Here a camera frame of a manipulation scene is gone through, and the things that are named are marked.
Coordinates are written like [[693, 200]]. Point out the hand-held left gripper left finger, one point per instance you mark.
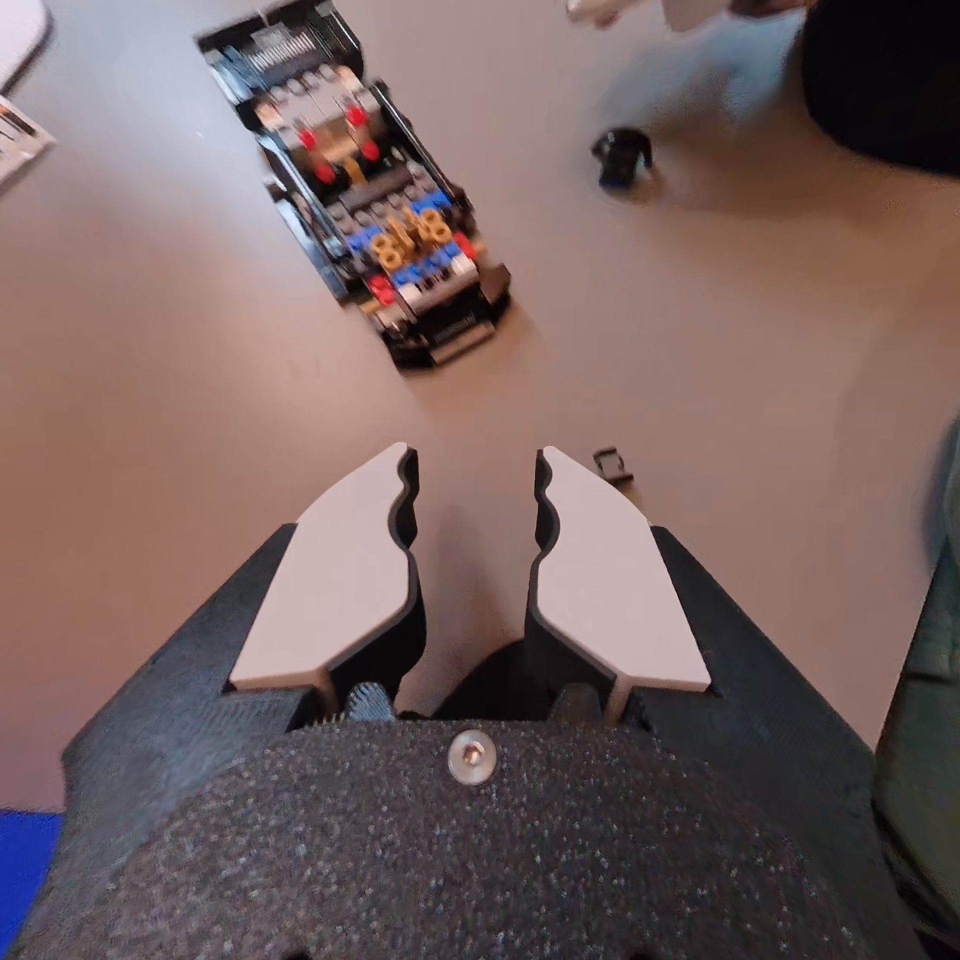
[[337, 600]]

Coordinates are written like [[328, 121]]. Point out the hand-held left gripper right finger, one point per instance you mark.
[[615, 600]]

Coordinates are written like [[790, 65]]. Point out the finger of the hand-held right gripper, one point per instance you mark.
[[592, 9]]

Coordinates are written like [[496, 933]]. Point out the small black lego piece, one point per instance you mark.
[[613, 465]]

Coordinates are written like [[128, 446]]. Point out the black lego wheel arch piece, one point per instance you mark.
[[622, 154]]

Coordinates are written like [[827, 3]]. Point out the partly built lego car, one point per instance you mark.
[[352, 187]]

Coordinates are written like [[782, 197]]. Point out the black and white sticker sheet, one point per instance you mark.
[[19, 142]]

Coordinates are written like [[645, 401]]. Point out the book stand with white base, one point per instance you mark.
[[19, 37]]

